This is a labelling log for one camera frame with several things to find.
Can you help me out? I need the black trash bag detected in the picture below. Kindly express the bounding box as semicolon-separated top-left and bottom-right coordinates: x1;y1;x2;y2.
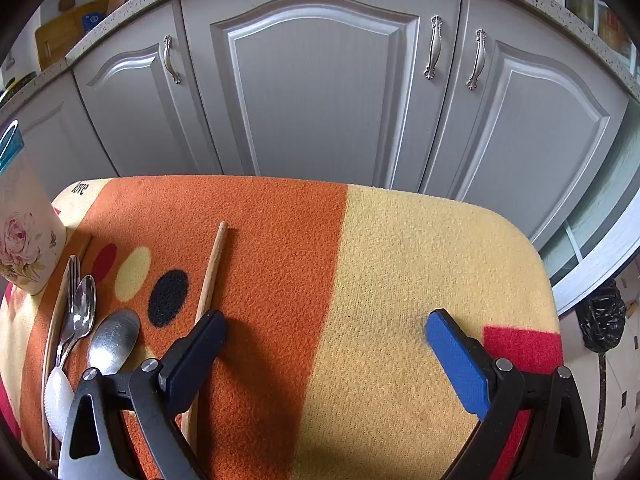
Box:
575;277;628;353

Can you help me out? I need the grey cabinet door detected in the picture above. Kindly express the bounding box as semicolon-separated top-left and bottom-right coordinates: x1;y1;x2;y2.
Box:
420;0;631;253
180;0;463;193
70;0;223;181
0;72;121;201

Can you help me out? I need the silver cabinet handle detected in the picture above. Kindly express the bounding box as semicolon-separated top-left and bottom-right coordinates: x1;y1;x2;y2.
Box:
424;15;444;81
162;35;183;85
466;28;487;91

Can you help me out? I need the blue white packet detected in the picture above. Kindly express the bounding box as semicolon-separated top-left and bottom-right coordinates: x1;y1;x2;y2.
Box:
80;7;108;31

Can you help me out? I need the white framed glass door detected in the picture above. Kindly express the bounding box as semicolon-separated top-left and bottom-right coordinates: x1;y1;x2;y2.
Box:
532;100;640;317

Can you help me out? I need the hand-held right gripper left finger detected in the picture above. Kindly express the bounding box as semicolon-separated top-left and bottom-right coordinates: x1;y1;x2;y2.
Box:
57;309;228;480

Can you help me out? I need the brown wooden chopstick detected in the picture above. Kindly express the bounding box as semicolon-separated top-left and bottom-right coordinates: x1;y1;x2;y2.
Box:
180;221;228;441

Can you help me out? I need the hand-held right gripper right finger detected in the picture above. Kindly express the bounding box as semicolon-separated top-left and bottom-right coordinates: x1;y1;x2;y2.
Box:
425;309;593;480

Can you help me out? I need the light wooden chopstick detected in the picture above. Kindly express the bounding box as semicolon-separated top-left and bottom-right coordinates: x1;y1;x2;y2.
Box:
41;234;93;466

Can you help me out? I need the glass door cabinet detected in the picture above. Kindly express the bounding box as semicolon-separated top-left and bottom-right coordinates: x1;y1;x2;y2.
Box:
550;0;640;76

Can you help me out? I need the wooden cutting board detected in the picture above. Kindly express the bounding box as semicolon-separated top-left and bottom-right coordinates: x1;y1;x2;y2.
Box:
34;7;108;71

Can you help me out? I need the large metal spoon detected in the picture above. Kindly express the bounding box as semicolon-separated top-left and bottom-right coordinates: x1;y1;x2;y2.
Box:
87;309;141;377

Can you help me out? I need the orange yellow dotted mat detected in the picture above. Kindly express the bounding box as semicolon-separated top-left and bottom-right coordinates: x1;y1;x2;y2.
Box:
0;175;563;480

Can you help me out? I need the floral container with teal rim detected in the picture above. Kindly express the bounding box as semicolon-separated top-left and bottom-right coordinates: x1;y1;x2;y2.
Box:
0;120;67;296

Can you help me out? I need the metal fork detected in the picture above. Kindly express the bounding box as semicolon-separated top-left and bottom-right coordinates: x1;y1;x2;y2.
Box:
55;255;82;367

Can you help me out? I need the small metal spoon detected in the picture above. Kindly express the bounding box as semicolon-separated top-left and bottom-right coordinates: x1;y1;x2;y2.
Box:
56;274;97;368

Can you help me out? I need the white plastic rice paddle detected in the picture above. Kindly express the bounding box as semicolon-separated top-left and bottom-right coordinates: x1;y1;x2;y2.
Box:
44;366;76;441

